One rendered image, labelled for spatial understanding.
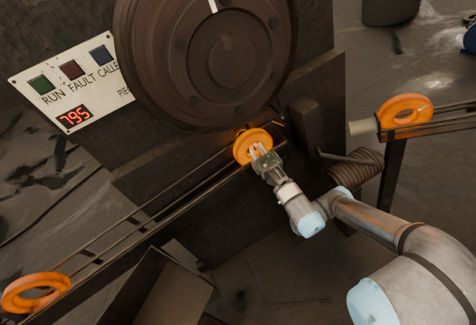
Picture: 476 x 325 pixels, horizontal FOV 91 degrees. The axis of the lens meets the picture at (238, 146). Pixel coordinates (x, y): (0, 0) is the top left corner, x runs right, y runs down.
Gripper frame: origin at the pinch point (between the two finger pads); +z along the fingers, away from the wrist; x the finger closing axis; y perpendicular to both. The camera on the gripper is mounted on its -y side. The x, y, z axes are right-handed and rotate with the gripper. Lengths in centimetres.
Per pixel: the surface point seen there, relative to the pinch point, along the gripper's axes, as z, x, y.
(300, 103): 3.0, -23.0, 4.7
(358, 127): -14.2, -35.5, -1.7
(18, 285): -1, 89, 0
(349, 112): 31, -98, -88
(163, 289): -25, 49, -7
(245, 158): -1.9, 4.5, -1.6
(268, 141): -1.5, -5.9, -0.6
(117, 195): 84, 105, -106
